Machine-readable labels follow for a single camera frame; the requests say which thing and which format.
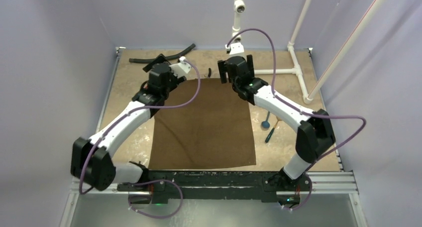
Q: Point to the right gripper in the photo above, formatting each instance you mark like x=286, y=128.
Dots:
x=223, y=71

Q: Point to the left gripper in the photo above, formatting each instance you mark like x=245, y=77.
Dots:
x=174, y=80

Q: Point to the brown cloth napkin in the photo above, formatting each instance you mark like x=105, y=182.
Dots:
x=205, y=126

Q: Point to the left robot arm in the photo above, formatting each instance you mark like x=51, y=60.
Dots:
x=91, y=160

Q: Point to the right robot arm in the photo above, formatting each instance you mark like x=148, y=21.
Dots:
x=314, y=129

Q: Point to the blue spoon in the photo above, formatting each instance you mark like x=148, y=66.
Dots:
x=265, y=124

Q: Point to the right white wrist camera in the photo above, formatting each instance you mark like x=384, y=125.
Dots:
x=235, y=49

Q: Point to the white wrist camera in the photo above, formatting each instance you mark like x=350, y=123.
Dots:
x=181, y=68
x=235, y=49

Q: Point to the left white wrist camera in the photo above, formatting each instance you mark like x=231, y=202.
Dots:
x=181, y=68

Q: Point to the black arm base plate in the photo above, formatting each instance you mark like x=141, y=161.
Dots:
x=266, y=186

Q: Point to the aluminium frame rail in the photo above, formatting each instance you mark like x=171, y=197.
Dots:
x=334, y=200

